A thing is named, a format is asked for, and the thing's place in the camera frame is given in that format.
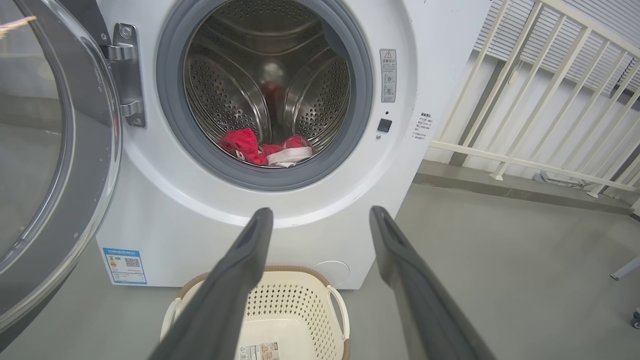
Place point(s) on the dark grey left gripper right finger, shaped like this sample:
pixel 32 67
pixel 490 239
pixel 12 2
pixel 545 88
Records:
pixel 420 310

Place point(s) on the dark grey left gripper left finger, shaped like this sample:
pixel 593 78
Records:
pixel 225 300

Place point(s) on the red and white garment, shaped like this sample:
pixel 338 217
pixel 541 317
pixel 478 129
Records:
pixel 245 142

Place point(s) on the black round glass washer door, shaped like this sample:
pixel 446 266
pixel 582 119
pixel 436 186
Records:
pixel 95 175

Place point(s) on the white printed label sticker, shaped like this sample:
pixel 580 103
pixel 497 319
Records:
pixel 262 351

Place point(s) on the cream laundry basket brown rim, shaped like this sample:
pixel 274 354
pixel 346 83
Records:
pixel 295 310

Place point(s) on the white front-load washing machine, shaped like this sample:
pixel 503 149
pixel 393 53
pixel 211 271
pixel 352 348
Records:
pixel 320 235

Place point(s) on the black door latch socket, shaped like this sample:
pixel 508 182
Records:
pixel 384 125

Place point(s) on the stainless steel washing machine drum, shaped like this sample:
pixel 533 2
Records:
pixel 225 95

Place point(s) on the grey rubber door gasket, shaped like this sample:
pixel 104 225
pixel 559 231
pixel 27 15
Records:
pixel 170 100

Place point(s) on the round white filter cover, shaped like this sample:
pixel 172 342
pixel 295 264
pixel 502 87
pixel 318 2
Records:
pixel 340 272

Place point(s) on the blue energy label sticker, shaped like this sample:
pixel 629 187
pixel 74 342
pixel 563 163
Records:
pixel 125 266

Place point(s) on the cream metal railing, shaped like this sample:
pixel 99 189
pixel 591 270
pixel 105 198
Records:
pixel 500 159

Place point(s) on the small printed text sticker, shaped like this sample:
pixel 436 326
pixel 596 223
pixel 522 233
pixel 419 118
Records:
pixel 422 125

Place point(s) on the grey metal leg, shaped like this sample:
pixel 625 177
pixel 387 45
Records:
pixel 627 268

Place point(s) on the black caster wheel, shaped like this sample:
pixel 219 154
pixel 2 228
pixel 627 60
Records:
pixel 636 320

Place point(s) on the grey warning sticker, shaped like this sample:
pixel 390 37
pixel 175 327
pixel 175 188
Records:
pixel 388 75

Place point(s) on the grey louvred blind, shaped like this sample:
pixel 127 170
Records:
pixel 532 47

